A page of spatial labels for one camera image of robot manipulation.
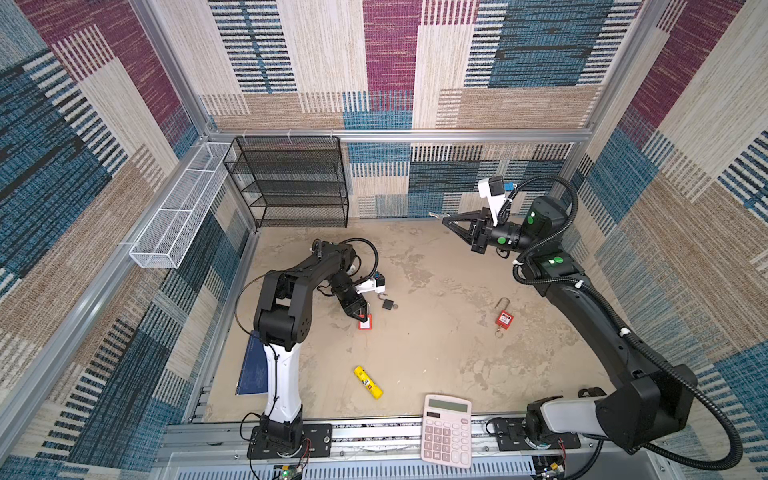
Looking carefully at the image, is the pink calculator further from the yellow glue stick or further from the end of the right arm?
the end of the right arm

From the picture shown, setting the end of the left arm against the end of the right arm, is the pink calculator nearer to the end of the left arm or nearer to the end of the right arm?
the end of the left arm

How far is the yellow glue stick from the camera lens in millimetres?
810

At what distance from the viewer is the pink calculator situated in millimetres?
716

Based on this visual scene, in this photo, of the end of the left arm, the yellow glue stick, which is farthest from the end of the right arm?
the yellow glue stick

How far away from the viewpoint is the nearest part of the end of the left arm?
837 mm

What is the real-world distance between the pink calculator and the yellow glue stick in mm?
122

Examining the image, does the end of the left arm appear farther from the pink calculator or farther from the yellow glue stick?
the pink calculator

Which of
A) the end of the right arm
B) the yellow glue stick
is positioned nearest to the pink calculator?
the yellow glue stick

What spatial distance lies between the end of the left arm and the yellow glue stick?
0.15 metres

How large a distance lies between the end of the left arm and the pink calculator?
291 mm

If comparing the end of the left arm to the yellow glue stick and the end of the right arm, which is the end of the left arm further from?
the end of the right arm
